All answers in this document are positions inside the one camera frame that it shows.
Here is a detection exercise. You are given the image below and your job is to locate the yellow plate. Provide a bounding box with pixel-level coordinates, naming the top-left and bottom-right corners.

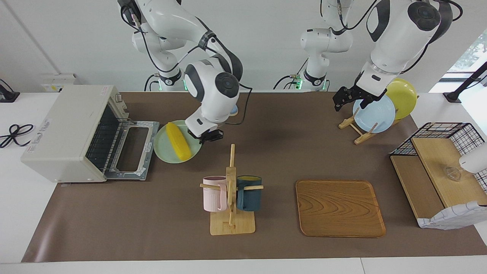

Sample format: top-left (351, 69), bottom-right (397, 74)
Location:
top-left (384, 78), bottom-right (418, 120)

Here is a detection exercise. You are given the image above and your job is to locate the white rounded device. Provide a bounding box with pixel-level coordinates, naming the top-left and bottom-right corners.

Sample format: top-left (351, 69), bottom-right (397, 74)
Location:
top-left (459, 143), bottom-right (487, 174)

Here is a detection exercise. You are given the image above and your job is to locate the brown table mat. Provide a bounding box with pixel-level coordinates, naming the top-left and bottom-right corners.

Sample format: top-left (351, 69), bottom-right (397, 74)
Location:
top-left (22, 91), bottom-right (487, 263)

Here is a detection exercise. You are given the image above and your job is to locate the coiled black cable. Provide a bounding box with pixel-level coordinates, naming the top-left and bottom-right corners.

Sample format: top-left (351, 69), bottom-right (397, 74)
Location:
top-left (0, 124), bottom-right (35, 149)

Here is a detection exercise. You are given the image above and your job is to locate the black clamp stand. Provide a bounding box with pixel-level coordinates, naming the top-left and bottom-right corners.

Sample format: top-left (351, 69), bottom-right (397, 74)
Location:
top-left (0, 79), bottom-right (20, 103)

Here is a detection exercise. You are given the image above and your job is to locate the wooden mug rack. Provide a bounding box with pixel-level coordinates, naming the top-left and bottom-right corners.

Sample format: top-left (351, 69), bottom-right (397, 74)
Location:
top-left (200, 144), bottom-right (264, 236)

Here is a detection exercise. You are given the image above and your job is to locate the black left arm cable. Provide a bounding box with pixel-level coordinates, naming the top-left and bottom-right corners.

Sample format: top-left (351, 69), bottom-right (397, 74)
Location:
top-left (321, 0), bottom-right (463, 75)

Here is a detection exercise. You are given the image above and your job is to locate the clear glass cup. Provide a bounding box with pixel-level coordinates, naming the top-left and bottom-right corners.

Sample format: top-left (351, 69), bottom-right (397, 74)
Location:
top-left (443, 166), bottom-right (463, 182)

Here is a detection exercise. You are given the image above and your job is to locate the oven door with glass window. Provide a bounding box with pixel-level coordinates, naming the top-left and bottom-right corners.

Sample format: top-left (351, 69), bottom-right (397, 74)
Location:
top-left (103, 120), bottom-right (160, 180)

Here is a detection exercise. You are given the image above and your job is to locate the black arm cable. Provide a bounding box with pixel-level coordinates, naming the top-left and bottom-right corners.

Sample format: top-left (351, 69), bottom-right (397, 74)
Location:
top-left (321, 0), bottom-right (463, 75)
top-left (121, 6), bottom-right (253, 125)

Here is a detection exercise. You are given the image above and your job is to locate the yellow corn cob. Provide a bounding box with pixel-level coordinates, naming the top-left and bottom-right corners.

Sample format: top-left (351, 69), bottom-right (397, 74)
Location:
top-left (166, 122), bottom-right (192, 161)

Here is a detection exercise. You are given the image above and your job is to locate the light blue plate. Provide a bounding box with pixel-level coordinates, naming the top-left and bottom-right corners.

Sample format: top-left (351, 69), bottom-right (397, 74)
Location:
top-left (353, 94), bottom-right (396, 133)

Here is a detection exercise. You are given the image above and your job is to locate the white checked cloth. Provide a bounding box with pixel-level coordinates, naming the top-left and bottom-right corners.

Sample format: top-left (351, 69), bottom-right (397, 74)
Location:
top-left (417, 201), bottom-right (487, 230)

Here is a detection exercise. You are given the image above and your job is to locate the mint green plate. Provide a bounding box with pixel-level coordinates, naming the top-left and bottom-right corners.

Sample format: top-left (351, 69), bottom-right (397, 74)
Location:
top-left (153, 120), bottom-right (203, 164)

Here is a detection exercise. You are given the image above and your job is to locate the brown wooden tray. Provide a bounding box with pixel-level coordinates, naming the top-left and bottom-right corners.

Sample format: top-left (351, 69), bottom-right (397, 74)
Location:
top-left (296, 179), bottom-right (386, 238)

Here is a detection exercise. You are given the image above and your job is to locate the white wall socket box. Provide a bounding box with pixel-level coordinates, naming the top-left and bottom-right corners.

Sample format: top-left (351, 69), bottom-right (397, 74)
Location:
top-left (41, 74), bottom-right (80, 93)

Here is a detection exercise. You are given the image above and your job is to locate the wooden plate rack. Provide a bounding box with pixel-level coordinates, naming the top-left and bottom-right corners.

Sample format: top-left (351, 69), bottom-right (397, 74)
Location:
top-left (339, 107), bottom-right (404, 145)

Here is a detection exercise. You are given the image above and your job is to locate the pink mug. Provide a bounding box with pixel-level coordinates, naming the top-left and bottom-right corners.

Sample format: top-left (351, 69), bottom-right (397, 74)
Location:
top-left (202, 176), bottom-right (228, 212)

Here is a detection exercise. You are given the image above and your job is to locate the black angled stand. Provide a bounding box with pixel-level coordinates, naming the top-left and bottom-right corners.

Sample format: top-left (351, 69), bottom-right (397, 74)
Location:
top-left (443, 61), bottom-right (487, 103)

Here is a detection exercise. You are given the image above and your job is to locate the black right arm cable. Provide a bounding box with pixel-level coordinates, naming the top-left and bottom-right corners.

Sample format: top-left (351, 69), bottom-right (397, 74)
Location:
top-left (121, 6), bottom-right (253, 125)

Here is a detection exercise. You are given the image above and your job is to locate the dark blue mug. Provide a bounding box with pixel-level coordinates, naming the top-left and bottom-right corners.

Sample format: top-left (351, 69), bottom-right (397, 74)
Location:
top-left (237, 175), bottom-right (263, 212)

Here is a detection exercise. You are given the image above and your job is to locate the light wooden stepped shelf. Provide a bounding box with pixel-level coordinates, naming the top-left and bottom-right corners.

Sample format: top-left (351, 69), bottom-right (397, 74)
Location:
top-left (390, 137), bottom-right (487, 229)

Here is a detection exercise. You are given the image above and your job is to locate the black wire basket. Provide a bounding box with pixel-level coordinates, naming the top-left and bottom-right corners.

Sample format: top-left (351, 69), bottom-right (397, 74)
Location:
top-left (391, 122), bottom-right (487, 191)

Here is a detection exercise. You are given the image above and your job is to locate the cream white toaster oven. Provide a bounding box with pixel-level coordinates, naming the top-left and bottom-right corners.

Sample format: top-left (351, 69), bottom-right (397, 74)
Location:
top-left (21, 84), bottom-right (160, 183)

